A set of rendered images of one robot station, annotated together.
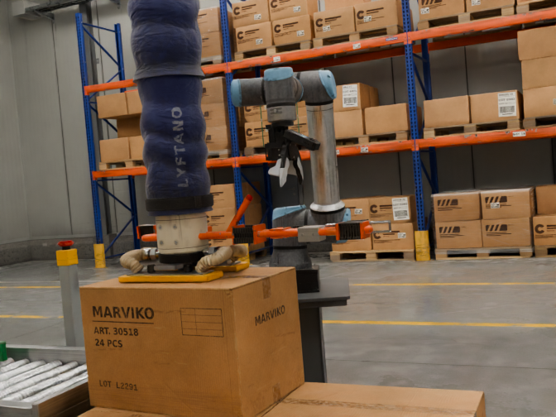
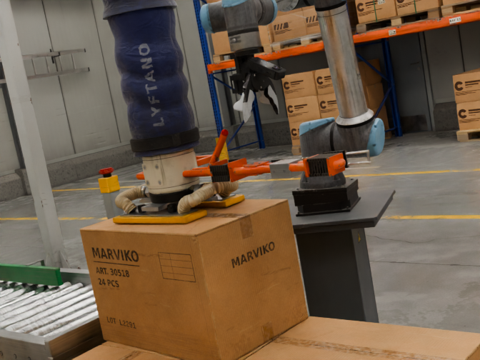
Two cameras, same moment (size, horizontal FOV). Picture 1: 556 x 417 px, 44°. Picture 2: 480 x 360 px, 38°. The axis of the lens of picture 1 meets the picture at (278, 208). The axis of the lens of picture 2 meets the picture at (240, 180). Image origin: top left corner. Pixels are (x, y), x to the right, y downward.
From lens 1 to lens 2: 57 cm
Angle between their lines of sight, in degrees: 18
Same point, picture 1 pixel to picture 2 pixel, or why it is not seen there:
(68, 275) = (111, 202)
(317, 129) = (329, 36)
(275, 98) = (233, 26)
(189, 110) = (157, 45)
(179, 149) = (151, 87)
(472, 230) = not seen: outside the picture
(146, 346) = (137, 287)
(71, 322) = not seen: hidden behind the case
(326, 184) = (347, 96)
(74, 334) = not seen: hidden behind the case
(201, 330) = (177, 274)
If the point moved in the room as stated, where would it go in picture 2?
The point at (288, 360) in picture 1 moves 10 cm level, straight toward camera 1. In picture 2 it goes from (282, 297) to (276, 308)
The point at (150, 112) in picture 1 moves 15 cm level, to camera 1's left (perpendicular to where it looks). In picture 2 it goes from (120, 52) to (77, 61)
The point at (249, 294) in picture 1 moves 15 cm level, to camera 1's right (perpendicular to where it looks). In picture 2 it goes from (221, 237) to (271, 231)
